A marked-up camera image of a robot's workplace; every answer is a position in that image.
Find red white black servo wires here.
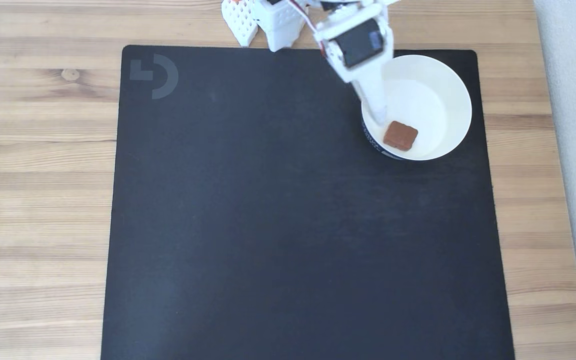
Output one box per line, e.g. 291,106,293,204
288,0,327,52

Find red toy block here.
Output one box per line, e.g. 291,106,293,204
382,120,419,152

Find black desk mat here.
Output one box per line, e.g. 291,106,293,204
100,45,516,360

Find white bowl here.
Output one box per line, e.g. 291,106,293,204
360,54,473,162

